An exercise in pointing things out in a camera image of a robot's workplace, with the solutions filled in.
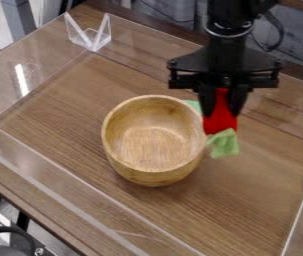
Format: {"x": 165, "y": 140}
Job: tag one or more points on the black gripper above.
{"x": 224, "y": 64}

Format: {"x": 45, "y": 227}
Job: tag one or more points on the red plush fruit green leaf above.
{"x": 219, "y": 127}

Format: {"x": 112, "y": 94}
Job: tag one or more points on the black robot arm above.
{"x": 234, "y": 12}

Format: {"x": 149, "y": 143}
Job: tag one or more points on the green sponge block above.
{"x": 195, "y": 105}

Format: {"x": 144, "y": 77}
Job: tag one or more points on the wooden bowl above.
{"x": 153, "y": 140}

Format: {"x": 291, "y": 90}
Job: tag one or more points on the black metal device base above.
{"x": 24, "y": 242}

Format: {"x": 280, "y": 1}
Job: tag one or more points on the clear acrylic corner bracket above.
{"x": 88, "y": 38}

